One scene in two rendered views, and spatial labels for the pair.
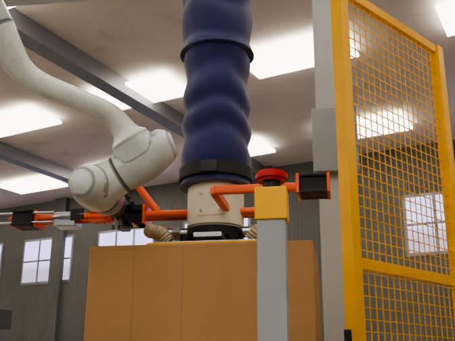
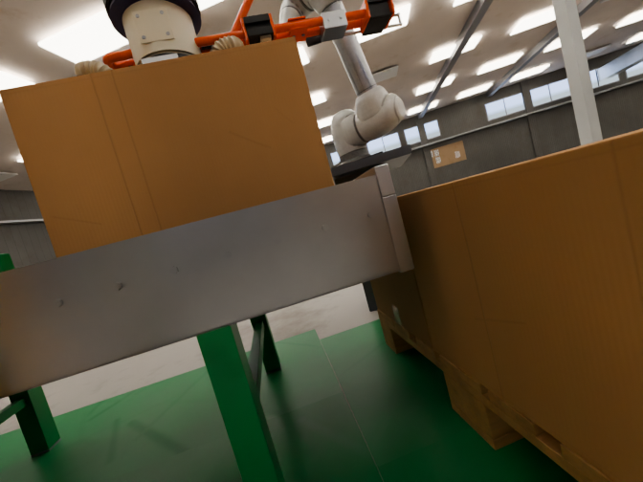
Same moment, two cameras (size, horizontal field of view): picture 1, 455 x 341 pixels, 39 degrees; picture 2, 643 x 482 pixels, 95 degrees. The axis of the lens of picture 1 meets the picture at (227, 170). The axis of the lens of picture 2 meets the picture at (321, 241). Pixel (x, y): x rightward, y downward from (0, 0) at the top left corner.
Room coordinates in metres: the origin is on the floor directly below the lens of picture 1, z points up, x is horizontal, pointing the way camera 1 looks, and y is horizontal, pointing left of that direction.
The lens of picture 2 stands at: (2.73, 0.03, 0.55)
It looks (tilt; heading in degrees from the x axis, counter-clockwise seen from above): 4 degrees down; 162
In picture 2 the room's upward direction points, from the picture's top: 15 degrees counter-clockwise
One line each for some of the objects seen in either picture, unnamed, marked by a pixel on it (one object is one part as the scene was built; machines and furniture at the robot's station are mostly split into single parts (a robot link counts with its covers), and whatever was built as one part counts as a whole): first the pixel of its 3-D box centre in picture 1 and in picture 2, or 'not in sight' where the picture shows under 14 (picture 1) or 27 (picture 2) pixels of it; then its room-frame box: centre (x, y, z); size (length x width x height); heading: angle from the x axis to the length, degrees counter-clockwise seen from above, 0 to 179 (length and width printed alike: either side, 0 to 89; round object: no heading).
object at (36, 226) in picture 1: (28, 220); (375, 14); (1.96, 0.63, 1.08); 0.08 x 0.07 x 0.05; 81
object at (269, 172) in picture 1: (271, 181); not in sight; (1.31, -0.10, 1.02); 0.07 x 0.07 x 0.04
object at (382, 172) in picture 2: not in sight; (341, 199); (1.90, 0.40, 0.58); 0.70 x 0.03 x 0.06; 171
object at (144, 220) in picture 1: (135, 216); (258, 36); (1.90, 0.28, 1.08); 0.10 x 0.08 x 0.06; 171
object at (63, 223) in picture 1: (68, 220); (332, 26); (1.94, 0.49, 1.07); 0.07 x 0.07 x 0.04; 81
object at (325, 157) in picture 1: (334, 139); not in sight; (2.68, -0.48, 1.62); 0.20 x 0.05 x 0.30; 81
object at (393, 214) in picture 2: not in sight; (350, 232); (1.90, 0.40, 0.47); 0.70 x 0.03 x 0.15; 171
